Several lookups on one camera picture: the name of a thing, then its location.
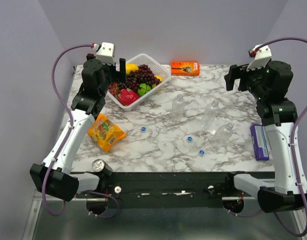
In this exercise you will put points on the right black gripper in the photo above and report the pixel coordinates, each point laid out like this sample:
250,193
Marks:
236,72

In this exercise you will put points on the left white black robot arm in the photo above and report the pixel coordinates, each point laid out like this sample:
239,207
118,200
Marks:
53,176

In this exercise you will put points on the dark purple grape bunch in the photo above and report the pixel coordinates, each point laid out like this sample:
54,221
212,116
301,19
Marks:
143,75

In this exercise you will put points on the orange razor box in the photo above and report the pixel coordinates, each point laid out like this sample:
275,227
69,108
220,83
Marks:
183,68

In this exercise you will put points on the orange snack bag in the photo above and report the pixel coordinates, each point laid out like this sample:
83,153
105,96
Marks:
105,133

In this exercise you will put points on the red grape bunch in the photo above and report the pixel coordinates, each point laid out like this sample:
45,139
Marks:
115,89

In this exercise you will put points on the purple box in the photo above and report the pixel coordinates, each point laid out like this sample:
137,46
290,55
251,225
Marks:
259,142

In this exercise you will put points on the clear plastic bottle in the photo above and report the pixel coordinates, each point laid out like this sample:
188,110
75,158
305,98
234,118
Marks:
211,112
178,106
222,134

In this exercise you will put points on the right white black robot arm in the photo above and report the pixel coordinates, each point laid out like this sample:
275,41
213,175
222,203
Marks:
279,118

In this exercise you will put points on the red dragon fruit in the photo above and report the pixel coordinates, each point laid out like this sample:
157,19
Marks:
127,96

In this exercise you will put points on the yellow mango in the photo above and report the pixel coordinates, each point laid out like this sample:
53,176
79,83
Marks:
131,67

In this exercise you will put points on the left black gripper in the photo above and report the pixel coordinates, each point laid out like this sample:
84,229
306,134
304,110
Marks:
118,76

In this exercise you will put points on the small yellow lemon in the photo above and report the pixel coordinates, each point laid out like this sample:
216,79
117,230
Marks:
157,80

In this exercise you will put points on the white plastic basket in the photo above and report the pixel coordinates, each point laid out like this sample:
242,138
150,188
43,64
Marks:
156,68

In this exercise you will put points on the silver can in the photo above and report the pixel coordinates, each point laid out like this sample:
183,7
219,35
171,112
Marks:
100,166

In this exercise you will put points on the black mounting rail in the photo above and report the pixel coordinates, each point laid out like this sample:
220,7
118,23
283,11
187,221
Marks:
150,190

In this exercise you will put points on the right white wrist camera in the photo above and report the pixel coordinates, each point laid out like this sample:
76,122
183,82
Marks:
260,55

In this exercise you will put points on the green toy fruit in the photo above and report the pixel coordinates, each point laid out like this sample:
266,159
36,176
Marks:
143,88

